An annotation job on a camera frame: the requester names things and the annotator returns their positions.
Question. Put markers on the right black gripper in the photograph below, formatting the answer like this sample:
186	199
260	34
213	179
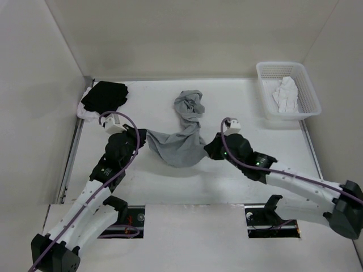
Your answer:
212	148

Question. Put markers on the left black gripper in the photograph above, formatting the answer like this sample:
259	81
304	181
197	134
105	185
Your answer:
143	132

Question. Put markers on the grey tank top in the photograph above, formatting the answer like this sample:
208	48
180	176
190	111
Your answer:
186	147

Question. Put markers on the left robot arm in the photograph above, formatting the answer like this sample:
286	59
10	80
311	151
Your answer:
61	248

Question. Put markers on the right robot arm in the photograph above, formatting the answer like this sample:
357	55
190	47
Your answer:
338	206

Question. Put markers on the folded black tank top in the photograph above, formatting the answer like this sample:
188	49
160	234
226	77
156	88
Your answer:
105	96

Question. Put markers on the folded white tank top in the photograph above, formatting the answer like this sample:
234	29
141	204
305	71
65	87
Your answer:
84	114

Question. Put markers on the crumpled white tank top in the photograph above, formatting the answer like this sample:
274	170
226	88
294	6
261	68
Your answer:
286	96

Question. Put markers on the white plastic basket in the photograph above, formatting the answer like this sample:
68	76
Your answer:
271	75

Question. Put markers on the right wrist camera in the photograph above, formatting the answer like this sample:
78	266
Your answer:
231	126

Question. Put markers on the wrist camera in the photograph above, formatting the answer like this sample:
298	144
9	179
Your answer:
231	126
112	124

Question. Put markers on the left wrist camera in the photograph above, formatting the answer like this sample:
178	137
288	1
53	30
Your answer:
112	124

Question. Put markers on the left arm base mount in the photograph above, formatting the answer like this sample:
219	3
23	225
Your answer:
128	226

